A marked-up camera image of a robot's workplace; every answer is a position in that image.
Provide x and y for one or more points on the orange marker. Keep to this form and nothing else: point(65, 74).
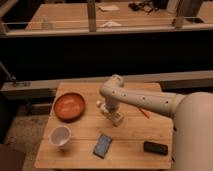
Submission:
point(146, 114)

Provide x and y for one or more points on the white paper sheet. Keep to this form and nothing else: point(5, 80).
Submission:
point(109, 8)

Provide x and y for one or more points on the blue sponge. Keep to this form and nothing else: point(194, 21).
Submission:
point(102, 146)

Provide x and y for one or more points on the crumpled white paper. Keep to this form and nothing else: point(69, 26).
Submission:
point(111, 24)

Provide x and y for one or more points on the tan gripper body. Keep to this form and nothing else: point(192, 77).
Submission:
point(107, 112)

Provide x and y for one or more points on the clear plastic cup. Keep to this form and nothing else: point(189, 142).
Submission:
point(46, 25)

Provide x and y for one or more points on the small wooden table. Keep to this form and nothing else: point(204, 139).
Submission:
point(126, 149)

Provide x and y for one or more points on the white paper cup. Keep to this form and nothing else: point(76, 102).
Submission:
point(60, 137)

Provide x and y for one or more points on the large background wooden table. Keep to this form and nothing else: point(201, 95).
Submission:
point(74, 16)

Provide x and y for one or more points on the clear plastic bottle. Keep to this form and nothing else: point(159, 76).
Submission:
point(116, 119)

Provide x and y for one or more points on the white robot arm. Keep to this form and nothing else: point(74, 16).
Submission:
point(192, 116)

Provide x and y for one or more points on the metal post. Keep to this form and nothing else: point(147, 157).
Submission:
point(91, 12)

